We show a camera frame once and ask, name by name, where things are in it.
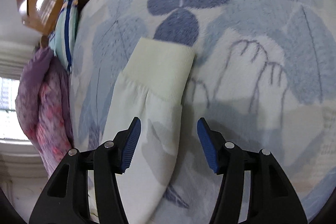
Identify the window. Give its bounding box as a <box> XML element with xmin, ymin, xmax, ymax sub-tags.
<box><xmin>0</xmin><ymin>77</ymin><xmax>29</xmax><ymax>139</ymax></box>

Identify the white knit garment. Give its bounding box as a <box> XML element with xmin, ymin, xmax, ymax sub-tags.
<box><xmin>88</xmin><ymin>37</ymin><xmax>196</xmax><ymax>224</ymax></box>

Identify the striped pillow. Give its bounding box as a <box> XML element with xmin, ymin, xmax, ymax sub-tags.
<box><xmin>49</xmin><ymin>0</ymin><xmax>79</xmax><ymax>75</ymax></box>

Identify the blue leaf print blanket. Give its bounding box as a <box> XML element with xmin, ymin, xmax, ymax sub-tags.
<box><xmin>70</xmin><ymin>0</ymin><xmax>336</xmax><ymax>224</ymax></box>

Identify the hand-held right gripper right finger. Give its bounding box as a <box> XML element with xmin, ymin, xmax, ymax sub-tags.
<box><xmin>197</xmin><ymin>117</ymin><xmax>307</xmax><ymax>224</ymax></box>

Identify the purple floral quilt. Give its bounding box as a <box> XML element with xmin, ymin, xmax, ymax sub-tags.
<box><xmin>15</xmin><ymin>46</ymin><xmax>75</xmax><ymax>177</ymax></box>

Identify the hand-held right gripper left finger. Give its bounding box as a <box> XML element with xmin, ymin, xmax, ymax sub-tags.
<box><xmin>29</xmin><ymin>117</ymin><xmax>142</xmax><ymax>224</ymax></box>

